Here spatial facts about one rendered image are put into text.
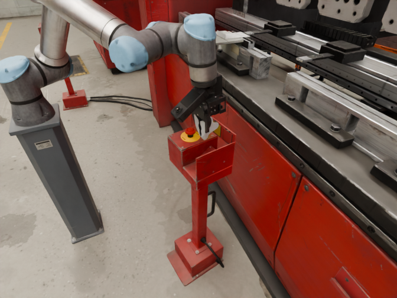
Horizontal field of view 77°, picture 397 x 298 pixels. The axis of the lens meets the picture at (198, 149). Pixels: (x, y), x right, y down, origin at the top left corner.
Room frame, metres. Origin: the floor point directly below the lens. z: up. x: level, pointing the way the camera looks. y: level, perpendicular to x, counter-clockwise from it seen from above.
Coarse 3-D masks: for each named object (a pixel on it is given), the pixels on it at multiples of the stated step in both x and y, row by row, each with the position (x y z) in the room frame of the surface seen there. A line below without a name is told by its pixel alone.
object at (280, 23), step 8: (264, 24) 1.40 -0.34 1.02; (272, 24) 1.35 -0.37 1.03; (280, 24) 1.32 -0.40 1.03; (288, 24) 1.33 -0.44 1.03; (248, 32) 1.30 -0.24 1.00; (256, 32) 1.30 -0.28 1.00; (264, 32) 1.31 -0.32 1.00; (272, 32) 1.33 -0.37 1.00; (280, 32) 1.30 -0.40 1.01; (288, 32) 1.31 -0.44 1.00
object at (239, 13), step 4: (236, 0) 1.29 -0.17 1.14; (240, 0) 1.26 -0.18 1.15; (244, 0) 1.23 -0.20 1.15; (236, 4) 1.29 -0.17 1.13; (240, 4) 1.26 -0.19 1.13; (244, 4) 1.23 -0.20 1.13; (232, 8) 1.32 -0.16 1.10; (236, 8) 1.29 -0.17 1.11; (240, 8) 1.25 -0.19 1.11; (244, 8) 1.23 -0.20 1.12; (236, 12) 1.30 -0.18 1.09; (240, 12) 1.27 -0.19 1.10; (244, 12) 1.23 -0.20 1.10; (240, 16) 1.27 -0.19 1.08; (244, 16) 1.24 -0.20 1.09
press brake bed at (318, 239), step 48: (240, 144) 0.88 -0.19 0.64; (288, 144) 0.65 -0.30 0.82; (240, 192) 0.83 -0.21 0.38; (288, 192) 0.58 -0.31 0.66; (336, 192) 0.45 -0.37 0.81; (240, 240) 0.78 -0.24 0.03; (288, 240) 0.52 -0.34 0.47; (336, 240) 0.39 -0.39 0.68; (384, 240) 0.32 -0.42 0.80; (288, 288) 0.47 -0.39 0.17; (384, 288) 0.26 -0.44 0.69
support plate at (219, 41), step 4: (216, 32) 1.32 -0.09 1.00; (224, 32) 1.32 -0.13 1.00; (228, 32) 1.32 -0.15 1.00; (216, 36) 1.25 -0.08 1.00; (216, 40) 1.18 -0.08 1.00; (220, 40) 1.18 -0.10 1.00; (224, 40) 1.18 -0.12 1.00; (228, 40) 1.18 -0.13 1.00; (232, 40) 1.18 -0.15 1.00; (236, 40) 1.18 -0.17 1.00; (240, 40) 1.19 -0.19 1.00; (216, 44) 1.14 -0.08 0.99; (220, 44) 1.15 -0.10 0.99
